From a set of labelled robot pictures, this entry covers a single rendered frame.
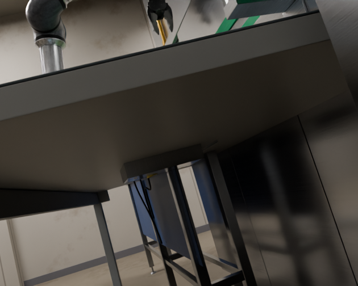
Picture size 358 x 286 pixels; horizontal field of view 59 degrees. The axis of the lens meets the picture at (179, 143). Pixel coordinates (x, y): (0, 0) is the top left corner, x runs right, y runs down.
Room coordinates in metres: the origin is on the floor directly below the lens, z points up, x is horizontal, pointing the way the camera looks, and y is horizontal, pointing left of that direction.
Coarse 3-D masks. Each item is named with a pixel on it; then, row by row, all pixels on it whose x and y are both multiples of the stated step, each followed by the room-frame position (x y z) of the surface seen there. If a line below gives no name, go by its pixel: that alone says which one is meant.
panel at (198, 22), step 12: (192, 0) 1.18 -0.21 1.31; (204, 0) 1.10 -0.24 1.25; (216, 0) 1.02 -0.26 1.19; (192, 12) 1.22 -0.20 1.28; (204, 12) 1.12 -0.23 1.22; (216, 12) 1.04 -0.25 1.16; (192, 24) 1.25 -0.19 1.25; (204, 24) 1.15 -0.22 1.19; (216, 24) 1.07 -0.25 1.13; (180, 36) 1.41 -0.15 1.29; (192, 36) 1.28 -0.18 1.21
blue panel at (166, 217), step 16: (160, 176) 1.41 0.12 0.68; (176, 176) 1.15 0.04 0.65; (160, 192) 1.51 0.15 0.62; (144, 208) 2.19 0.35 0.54; (160, 208) 1.62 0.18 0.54; (176, 208) 1.29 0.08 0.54; (144, 224) 2.41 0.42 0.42; (160, 224) 1.74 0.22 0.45; (176, 224) 1.37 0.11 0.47; (176, 240) 1.45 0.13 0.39
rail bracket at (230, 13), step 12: (228, 0) 0.45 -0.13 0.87; (240, 0) 0.43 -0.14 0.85; (252, 0) 0.43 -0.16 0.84; (264, 0) 0.44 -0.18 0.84; (276, 0) 0.45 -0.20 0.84; (288, 0) 0.46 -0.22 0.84; (300, 0) 0.45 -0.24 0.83; (228, 12) 0.45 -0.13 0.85; (240, 12) 0.45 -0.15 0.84; (252, 12) 0.46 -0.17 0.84; (264, 12) 0.47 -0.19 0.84; (276, 12) 0.49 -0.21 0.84; (288, 12) 0.48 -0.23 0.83; (300, 12) 0.46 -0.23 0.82
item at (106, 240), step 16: (0, 192) 0.63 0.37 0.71; (16, 192) 0.71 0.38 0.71; (32, 192) 0.81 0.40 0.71; (48, 192) 0.93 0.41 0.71; (64, 192) 1.10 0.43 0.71; (80, 192) 1.35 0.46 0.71; (0, 208) 0.62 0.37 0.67; (16, 208) 0.69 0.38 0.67; (32, 208) 0.78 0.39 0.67; (48, 208) 0.90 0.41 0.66; (64, 208) 1.06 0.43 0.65; (96, 208) 1.74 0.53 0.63; (112, 256) 1.74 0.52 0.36; (112, 272) 1.74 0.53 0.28
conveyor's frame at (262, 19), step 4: (304, 0) 0.45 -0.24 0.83; (308, 0) 0.45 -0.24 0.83; (312, 0) 0.44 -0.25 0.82; (308, 4) 0.45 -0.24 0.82; (312, 4) 0.44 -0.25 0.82; (316, 4) 0.44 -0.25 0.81; (308, 8) 0.45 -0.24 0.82; (312, 8) 0.44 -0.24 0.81; (316, 8) 0.44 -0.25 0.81; (280, 12) 0.51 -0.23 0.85; (260, 16) 0.56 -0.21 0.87; (264, 16) 0.55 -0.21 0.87; (268, 16) 0.54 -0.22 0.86; (272, 16) 0.53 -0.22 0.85; (276, 16) 0.52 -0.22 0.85; (280, 16) 0.51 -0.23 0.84; (256, 20) 0.57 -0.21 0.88; (260, 20) 0.56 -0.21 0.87; (264, 20) 0.55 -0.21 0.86; (268, 20) 0.54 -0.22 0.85; (128, 184) 2.68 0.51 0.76
